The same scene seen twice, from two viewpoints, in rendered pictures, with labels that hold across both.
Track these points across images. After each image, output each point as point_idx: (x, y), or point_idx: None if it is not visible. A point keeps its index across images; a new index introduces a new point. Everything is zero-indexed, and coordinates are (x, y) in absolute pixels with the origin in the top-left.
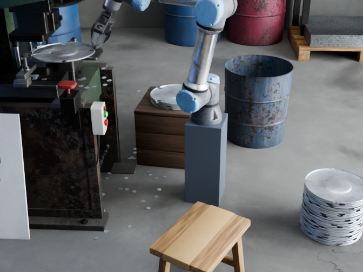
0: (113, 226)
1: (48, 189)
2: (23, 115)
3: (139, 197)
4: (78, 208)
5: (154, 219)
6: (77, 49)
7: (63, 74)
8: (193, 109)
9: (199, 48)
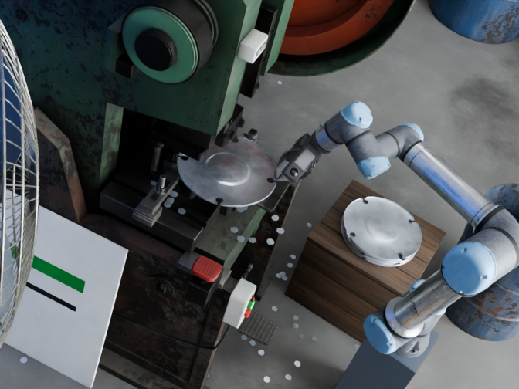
0: None
1: (138, 335)
2: (133, 253)
3: (263, 367)
4: (170, 371)
5: None
6: (250, 167)
7: (214, 206)
8: (382, 352)
9: (429, 296)
